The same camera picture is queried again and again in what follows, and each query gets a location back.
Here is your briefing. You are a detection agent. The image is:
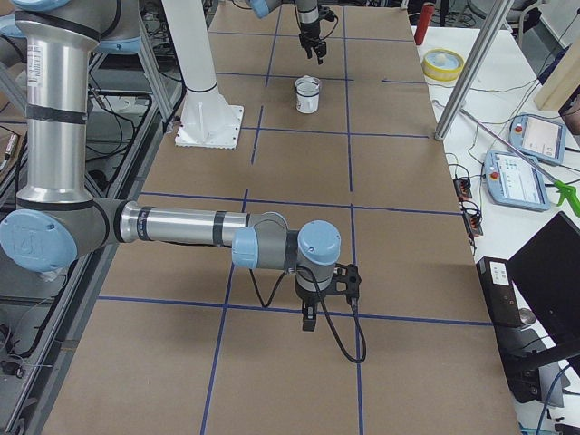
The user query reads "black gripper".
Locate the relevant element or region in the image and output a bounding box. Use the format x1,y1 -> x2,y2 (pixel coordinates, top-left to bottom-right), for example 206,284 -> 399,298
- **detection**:
296,283 -> 327,332
299,26 -> 327,65

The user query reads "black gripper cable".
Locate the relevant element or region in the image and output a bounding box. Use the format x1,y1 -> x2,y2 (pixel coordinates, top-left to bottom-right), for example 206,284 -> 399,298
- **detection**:
296,266 -> 367,364

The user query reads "near teach pendant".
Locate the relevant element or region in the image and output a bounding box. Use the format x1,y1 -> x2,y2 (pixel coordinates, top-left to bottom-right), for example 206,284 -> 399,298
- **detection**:
484,150 -> 551,211

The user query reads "red cylinder tube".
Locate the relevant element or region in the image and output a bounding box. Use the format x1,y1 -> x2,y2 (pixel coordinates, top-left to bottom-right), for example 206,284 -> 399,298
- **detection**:
414,3 -> 435,46

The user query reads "clear glass funnel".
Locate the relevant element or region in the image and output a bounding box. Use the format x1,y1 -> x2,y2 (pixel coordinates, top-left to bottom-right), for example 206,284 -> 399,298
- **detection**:
295,76 -> 321,98

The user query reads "black computer box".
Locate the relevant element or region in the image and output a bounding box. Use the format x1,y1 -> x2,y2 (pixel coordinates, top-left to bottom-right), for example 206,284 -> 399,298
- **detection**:
477,256 -> 523,328

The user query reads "far teach pendant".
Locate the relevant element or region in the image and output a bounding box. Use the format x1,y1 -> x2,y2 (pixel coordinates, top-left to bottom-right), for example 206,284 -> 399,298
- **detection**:
509,113 -> 567,166

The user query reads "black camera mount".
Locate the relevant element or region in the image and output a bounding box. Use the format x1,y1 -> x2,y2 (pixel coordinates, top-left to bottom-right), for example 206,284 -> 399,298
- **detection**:
317,5 -> 337,22
325,263 -> 362,305

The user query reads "black monitor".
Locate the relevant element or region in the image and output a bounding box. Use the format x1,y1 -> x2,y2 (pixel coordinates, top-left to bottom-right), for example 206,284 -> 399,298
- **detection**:
507,212 -> 579,343

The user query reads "aluminium frame post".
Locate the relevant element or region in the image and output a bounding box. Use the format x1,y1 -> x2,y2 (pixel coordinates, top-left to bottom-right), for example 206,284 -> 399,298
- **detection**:
434,0 -> 513,141

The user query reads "yellow tape roll with plate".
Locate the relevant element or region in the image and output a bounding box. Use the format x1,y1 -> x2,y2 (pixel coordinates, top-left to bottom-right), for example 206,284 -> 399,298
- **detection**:
421,48 -> 465,82

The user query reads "green handled reach grabber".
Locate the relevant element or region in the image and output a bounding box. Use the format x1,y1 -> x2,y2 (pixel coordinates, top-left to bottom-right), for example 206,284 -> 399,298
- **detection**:
459,107 -> 580,217

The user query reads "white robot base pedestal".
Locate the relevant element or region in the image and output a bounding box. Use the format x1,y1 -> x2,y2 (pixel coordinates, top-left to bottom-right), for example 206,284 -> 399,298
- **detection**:
162,0 -> 244,150

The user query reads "teach pendant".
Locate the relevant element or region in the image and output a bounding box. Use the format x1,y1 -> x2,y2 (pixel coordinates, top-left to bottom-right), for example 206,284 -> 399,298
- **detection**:
509,113 -> 567,166
484,150 -> 551,211

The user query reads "white enamel cup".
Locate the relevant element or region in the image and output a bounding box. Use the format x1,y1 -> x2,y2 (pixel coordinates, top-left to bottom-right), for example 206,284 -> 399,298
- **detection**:
295,89 -> 320,114

